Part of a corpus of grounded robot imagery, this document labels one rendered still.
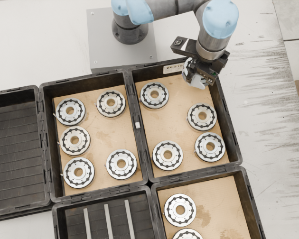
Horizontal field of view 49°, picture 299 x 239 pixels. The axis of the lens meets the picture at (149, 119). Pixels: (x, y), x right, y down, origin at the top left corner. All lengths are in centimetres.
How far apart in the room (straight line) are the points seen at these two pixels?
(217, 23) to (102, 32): 76
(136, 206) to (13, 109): 56
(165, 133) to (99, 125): 23
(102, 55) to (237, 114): 59
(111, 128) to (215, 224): 47
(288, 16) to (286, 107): 123
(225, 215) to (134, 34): 75
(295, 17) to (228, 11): 184
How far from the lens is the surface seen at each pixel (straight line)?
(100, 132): 117
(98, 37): 140
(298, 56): 242
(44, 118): 112
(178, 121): 117
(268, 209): 131
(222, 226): 113
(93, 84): 118
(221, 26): 74
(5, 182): 122
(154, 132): 115
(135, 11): 77
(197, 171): 103
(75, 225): 114
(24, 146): 122
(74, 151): 114
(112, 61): 135
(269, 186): 132
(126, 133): 115
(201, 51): 84
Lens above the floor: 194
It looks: 72 degrees down
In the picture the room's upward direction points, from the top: straight up
